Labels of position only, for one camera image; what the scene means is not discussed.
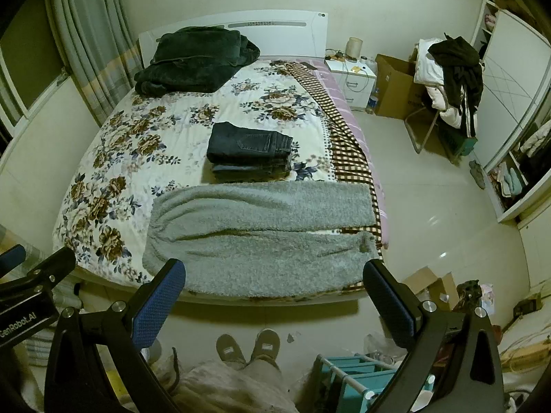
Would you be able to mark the floral bed blanket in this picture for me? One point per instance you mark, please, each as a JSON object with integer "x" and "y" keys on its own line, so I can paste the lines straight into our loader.
{"x": 149, "y": 146}

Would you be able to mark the dark green plush coat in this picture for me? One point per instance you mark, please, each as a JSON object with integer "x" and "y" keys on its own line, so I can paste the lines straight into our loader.
{"x": 195, "y": 59}

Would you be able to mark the person's left shoe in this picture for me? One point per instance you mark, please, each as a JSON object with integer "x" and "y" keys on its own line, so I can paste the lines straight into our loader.
{"x": 230, "y": 352}

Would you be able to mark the brown cardboard box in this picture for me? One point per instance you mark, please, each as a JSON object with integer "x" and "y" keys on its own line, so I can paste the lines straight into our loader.
{"x": 398, "y": 95}

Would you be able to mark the window frame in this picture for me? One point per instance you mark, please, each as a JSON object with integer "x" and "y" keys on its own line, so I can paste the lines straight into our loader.
{"x": 31, "y": 63}

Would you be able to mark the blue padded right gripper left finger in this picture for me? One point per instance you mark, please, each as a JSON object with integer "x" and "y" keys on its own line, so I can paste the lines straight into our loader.
{"x": 151, "y": 304}

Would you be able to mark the person's grey trouser legs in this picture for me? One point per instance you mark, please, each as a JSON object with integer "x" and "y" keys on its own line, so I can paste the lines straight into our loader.
{"x": 213, "y": 386}

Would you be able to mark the grey fleece pants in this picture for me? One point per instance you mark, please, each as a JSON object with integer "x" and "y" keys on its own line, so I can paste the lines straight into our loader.
{"x": 271, "y": 239}

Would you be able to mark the chair with piled clothes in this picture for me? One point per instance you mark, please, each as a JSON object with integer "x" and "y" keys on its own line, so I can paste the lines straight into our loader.
{"x": 451, "y": 72}

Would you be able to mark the white nightstand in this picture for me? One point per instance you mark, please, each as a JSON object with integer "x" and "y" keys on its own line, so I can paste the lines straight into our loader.
{"x": 355, "y": 80}

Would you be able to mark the grey striped curtain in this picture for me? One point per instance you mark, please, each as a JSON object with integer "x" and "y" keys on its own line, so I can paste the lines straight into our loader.
{"x": 96, "y": 43}

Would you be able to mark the small open cardboard box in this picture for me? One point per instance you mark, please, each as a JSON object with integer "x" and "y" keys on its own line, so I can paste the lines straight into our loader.
{"x": 427, "y": 286}

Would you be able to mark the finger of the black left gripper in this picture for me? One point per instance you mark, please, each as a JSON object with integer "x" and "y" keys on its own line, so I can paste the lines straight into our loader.
{"x": 11, "y": 259}

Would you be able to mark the teal white drying rack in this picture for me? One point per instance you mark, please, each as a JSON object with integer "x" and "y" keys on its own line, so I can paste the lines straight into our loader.
{"x": 359, "y": 383}

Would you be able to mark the person's right shoe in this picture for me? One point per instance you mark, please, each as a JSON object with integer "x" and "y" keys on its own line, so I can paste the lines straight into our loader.
{"x": 266, "y": 347}

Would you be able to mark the person's shoe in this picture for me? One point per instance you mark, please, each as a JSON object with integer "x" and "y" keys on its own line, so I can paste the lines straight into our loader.
{"x": 266, "y": 347}
{"x": 230, "y": 352}

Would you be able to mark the white wardrobe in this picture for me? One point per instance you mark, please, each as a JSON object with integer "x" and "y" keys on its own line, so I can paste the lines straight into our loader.
{"x": 513, "y": 133}

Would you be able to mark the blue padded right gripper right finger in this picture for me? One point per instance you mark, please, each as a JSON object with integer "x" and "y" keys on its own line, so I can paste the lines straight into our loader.
{"x": 395, "y": 302}

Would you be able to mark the folded dark jeans stack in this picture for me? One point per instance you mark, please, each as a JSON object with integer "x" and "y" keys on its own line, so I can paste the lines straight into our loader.
{"x": 240, "y": 154}

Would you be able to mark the cream table lamp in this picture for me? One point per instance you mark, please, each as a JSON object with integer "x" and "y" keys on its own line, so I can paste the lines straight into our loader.
{"x": 353, "y": 48}

